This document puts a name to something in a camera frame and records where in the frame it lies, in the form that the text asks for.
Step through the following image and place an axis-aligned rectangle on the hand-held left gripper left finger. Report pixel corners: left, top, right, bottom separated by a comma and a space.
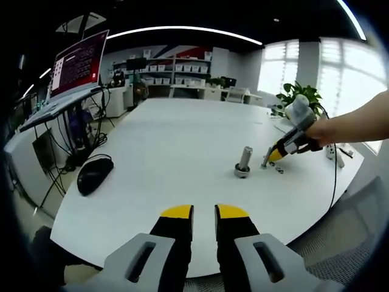
100, 204, 195, 292

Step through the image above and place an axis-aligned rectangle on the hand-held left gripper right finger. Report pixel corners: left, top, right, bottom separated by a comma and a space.
214, 203, 308, 292

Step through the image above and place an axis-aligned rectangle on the small steel threaded stud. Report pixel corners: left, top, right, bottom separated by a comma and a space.
260, 147, 276, 169

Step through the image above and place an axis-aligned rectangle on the large steel threaded stud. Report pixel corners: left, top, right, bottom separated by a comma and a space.
233, 146, 254, 179

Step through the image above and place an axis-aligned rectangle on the person's right hand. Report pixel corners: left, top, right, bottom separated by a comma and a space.
306, 119, 336, 150

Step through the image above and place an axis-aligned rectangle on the large green potted plant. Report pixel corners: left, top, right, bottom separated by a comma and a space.
275, 81, 324, 118

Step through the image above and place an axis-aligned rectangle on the white game controller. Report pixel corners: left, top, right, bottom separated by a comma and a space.
325, 144, 346, 168

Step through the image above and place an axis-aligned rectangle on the window with blinds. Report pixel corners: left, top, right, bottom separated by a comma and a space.
257, 35, 387, 123

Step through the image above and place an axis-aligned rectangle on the white background chair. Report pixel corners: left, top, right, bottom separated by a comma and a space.
226, 86, 251, 104

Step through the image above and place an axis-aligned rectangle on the small green desk plant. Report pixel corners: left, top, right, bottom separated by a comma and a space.
206, 77, 226, 89

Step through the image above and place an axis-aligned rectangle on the white background desk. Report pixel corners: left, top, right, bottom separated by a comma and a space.
169, 84, 263, 105

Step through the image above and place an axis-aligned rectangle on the black computer mouse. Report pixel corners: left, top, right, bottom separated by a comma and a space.
76, 158, 115, 197

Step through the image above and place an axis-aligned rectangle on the straight ceiling light strip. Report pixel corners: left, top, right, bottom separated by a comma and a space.
336, 0, 367, 41

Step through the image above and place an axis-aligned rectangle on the shelf of white storage bins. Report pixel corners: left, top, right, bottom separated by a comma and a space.
112, 46, 213, 99

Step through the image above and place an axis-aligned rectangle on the curved ceiling light strip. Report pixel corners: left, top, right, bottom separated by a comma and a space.
106, 26, 263, 47

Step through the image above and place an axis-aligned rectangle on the white cabinet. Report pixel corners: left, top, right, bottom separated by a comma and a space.
103, 86, 129, 119

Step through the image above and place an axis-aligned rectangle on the black monitor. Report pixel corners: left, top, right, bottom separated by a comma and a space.
125, 57, 147, 72

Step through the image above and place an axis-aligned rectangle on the open laptop with red screen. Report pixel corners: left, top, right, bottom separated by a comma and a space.
18, 29, 110, 133

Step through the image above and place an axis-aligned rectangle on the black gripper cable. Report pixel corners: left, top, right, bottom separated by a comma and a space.
317, 102, 339, 211

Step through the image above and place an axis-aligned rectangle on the black cable bundle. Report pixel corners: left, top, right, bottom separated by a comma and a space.
32, 87, 114, 211

